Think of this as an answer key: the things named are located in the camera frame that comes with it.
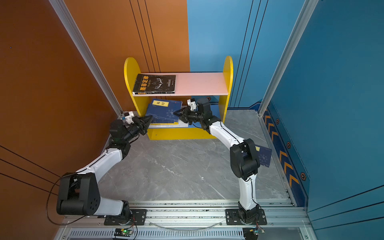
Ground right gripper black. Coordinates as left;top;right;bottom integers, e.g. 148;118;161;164
174;106;205;126

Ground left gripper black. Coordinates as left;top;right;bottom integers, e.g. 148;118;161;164
123;115;152;145

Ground white La Dame book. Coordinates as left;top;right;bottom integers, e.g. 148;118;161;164
149;121;189;129

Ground navy book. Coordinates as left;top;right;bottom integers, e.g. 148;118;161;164
151;119;179;125
255;145;272;168
146;99;183;120

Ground black book orange title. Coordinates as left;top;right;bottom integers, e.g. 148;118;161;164
133;74;177;95

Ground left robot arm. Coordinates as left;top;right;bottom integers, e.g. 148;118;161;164
57;115;153;220

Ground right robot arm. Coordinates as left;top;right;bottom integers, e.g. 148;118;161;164
174;99;262;225

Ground yellow pink blue bookshelf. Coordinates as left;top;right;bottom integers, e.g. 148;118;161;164
124;56;234;141

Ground left green circuit board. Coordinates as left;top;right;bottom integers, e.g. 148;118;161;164
114;228;135;239

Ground green circuit board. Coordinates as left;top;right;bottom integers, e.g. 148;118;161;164
114;228;135;239
243;228;265;240

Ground right green circuit board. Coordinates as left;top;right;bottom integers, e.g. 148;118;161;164
243;228;265;240

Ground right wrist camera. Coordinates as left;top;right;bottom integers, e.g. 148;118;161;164
187;99;198;112

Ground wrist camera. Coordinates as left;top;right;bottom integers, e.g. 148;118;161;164
121;111;135;125
187;99;198;112

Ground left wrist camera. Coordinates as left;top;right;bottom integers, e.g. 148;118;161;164
121;111;135;125

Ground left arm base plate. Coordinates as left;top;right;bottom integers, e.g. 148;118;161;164
104;209;147;226

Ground aluminium frame rail front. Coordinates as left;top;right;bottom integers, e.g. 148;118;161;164
55;199;316;240

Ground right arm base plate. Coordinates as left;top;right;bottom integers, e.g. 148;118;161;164
225;208;268;226

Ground left aluminium corner post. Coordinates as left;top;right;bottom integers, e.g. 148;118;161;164
49;0;123;117

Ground aluminium corner post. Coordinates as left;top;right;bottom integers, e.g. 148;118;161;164
258;0;319;117
49;0;123;117

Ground right aluminium corner post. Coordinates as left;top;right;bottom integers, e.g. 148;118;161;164
258;0;319;117

